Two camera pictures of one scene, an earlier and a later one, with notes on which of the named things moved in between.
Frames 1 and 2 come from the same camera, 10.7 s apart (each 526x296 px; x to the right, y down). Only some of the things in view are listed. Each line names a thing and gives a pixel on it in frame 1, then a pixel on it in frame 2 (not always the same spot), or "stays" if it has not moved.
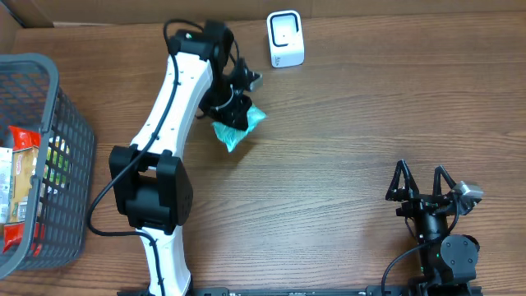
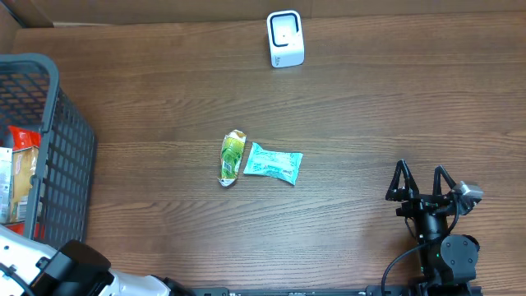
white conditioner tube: [6, 183] stays
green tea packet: [58, 164] -> [231, 154]
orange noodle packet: [25, 163] stays
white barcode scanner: [286, 41] stays
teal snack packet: [233, 136] -> [281, 164]
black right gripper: [420, 203] stays
